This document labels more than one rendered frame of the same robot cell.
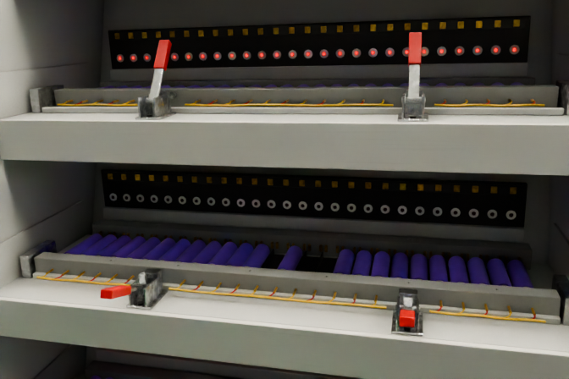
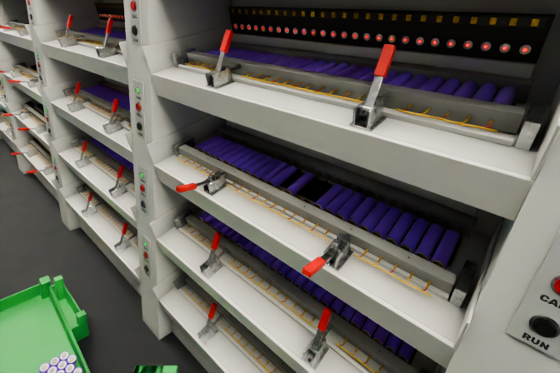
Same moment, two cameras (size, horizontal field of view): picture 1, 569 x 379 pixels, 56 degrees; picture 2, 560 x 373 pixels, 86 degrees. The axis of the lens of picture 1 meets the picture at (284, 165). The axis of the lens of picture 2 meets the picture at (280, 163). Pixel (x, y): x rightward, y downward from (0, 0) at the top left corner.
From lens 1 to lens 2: 27 cm
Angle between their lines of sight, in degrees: 33
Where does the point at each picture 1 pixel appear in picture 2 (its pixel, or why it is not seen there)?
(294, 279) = (286, 202)
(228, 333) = (241, 223)
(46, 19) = (184, 4)
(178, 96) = (242, 67)
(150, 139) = (212, 101)
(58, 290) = (182, 168)
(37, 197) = (184, 113)
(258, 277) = (268, 193)
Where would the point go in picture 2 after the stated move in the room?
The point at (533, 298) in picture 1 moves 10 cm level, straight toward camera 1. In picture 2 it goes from (431, 276) to (385, 312)
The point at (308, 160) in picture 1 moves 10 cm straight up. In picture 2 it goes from (290, 137) to (301, 60)
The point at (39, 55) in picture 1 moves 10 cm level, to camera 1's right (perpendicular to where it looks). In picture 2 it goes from (180, 29) to (220, 33)
